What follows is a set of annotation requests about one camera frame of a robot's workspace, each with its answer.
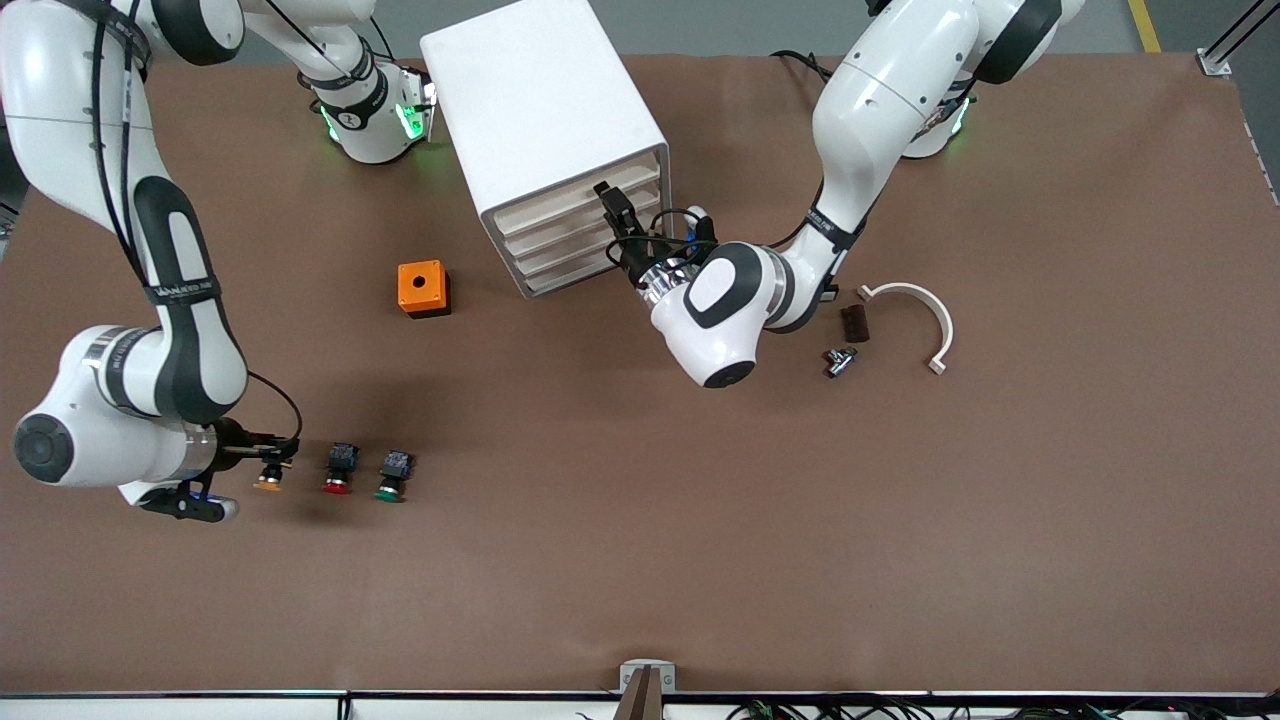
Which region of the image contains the orange box with hole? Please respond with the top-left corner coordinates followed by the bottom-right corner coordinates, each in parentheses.
top-left (397, 260), bottom-right (453, 319)

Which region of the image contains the red push button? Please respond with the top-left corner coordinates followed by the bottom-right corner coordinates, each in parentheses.
top-left (322, 441), bottom-right (363, 496)

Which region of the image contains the green push button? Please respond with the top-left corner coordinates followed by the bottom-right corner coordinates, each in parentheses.
top-left (373, 450), bottom-right (417, 503)

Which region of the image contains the aluminium frame profile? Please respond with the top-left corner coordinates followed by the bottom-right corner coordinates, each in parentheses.
top-left (1197, 0), bottom-right (1280, 77)

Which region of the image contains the white curved plastic bracket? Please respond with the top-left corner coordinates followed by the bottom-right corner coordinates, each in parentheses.
top-left (856, 282), bottom-right (955, 377)

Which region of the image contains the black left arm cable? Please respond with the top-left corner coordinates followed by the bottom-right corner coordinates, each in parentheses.
top-left (604, 205), bottom-right (717, 273)

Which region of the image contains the black arm base cable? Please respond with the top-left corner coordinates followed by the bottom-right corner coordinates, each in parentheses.
top-left (770, 50), bottom-right (833, 83)

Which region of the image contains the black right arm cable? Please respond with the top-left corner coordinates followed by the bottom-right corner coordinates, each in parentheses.
top-left (90, 0), bottom-right (304, 447)

